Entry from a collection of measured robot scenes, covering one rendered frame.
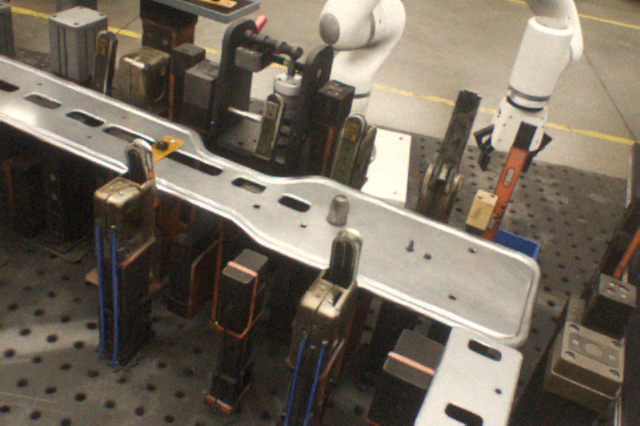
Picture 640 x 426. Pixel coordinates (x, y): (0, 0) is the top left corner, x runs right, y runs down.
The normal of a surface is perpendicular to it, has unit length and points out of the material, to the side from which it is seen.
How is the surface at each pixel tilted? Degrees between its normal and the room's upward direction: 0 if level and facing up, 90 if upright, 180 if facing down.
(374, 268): 0
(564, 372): 89
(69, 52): 90
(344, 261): 102
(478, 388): 0
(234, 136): 0
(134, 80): 90
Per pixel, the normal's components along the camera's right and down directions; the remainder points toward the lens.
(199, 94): -0.40, 0.44
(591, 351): 0.16, -0.83
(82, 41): 0.90, 0.35
